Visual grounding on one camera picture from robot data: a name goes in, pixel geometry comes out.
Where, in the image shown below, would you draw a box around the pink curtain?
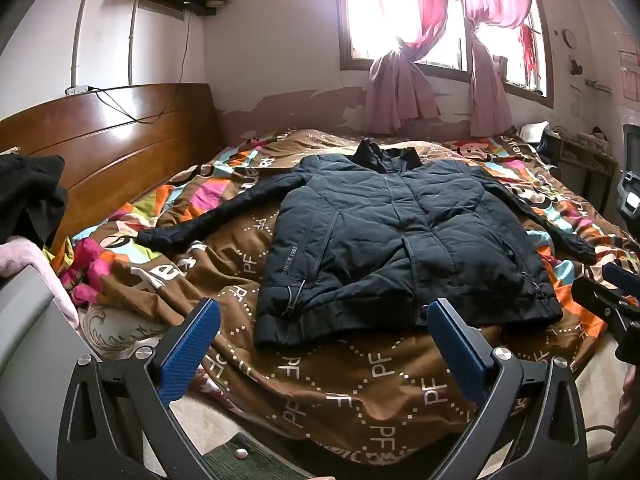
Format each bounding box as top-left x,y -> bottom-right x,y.
452,0 -> 543,138
362,0 -> 451,133

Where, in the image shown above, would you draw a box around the black cable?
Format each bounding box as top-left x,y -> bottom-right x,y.
87,7 -> 193,125

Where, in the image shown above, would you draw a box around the dark desk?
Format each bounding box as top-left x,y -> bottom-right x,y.
542,130 -> 618,211

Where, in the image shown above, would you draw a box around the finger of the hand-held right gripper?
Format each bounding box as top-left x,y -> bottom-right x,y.
571,277 -> 640,326
601,262 -> 640,292

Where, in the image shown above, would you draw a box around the dark padded jacket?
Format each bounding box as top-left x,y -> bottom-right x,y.
136,139 -> 598,348

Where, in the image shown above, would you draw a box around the pink curtains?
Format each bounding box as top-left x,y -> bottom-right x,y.
334,0 -> 555,108

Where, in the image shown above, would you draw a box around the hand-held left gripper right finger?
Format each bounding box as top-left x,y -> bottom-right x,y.
426,298 -> 586,480

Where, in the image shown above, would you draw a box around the pink cloth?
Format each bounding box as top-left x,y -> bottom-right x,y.
0,237 -> 81,331

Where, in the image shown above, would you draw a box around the wall calendar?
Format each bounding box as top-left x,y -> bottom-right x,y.
617,50 -> 638,101

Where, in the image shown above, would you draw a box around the black clothing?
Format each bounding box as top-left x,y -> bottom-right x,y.
0,154 -> 68,248

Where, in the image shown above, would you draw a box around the dark wall shelf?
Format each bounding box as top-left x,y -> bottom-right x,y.
140,0 -> 218,17

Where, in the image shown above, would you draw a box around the black office chair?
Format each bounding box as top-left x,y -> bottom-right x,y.
615,124 -> 640,241

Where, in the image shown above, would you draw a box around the white pillow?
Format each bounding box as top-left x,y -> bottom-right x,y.
517,121 -> 551,145

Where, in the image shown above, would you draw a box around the wooden headboard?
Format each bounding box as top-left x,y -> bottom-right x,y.
0,82 -> 223,251

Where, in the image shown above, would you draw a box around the white wall pipe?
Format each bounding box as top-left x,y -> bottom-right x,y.
127,2 -> 141,86
70,0 -> 98,88

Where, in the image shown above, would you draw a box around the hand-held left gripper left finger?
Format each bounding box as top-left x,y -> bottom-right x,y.
56,298 -> 223,480

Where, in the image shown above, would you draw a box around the white patterned bed sheet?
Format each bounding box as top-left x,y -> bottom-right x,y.
75,300 -> 261,461

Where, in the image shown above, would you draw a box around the brown colourful printed blanket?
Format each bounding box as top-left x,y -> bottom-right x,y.
42,127 -> 640,466

